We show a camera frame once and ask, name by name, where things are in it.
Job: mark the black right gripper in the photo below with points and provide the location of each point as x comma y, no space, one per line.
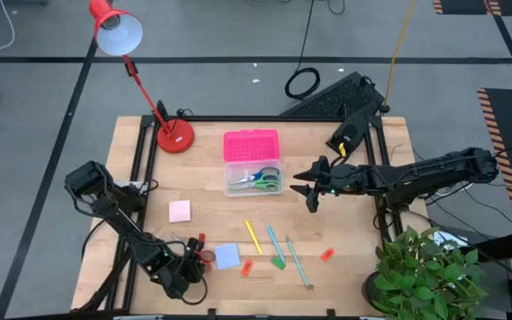
340,180

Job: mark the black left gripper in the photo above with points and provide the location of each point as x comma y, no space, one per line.
180,277

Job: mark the blue sticky note pad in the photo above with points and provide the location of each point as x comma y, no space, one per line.
227,256

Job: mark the pink sticky note pad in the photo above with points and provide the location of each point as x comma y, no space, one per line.
179,211

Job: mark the orange eraser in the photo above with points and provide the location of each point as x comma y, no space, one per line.
327,254
247,267

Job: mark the yellow highlighter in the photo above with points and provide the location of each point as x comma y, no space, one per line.
253,237

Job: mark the teal pen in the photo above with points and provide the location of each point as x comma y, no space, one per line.
275,242

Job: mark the teal pencil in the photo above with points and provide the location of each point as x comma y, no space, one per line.
299,263

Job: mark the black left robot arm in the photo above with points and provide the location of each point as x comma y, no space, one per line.
118,218

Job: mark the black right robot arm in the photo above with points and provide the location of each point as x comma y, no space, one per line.
429,171

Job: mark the small red eraser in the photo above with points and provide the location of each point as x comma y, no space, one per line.
202,238

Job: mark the black table edge clamp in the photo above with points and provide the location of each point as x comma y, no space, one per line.
330,314
211,314
162,108

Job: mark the pink and clear pencil case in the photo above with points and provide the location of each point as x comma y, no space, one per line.
251,144

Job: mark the green eraser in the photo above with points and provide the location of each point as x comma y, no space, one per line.
278,263

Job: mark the black keyboard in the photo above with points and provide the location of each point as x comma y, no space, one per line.
340,95

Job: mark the red desk lamp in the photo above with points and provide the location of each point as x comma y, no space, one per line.
175,137

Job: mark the black plant pot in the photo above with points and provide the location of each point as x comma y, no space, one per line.
369,291

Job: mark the green leafy plant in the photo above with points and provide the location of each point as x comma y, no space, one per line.
425,275

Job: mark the white flat object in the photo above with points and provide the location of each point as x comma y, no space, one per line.
449,239

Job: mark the black stand base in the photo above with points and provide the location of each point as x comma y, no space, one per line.
505,249

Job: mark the black hazard striped mat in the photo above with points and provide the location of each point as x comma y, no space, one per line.
465,5
505,115

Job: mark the black aluminium table frame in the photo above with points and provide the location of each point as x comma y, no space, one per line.
260,118

